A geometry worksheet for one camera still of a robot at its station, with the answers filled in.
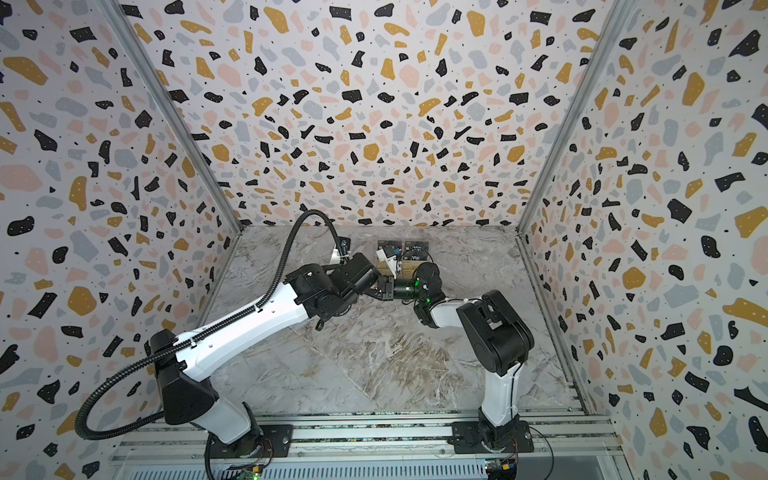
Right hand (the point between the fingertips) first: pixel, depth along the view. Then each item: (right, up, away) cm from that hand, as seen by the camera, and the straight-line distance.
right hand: (358, 288), depth 76 cm
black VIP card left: (+8, +10, +4) cm, 14 cm away
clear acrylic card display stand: (+11, +7, +3) cm, 13 cm away
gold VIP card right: (+13, +5, +2) cm, 14 cm away
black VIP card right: (+16, +10, +27) cm, 33 cm away
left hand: (-3, +3, -2) cm, 5 cm away
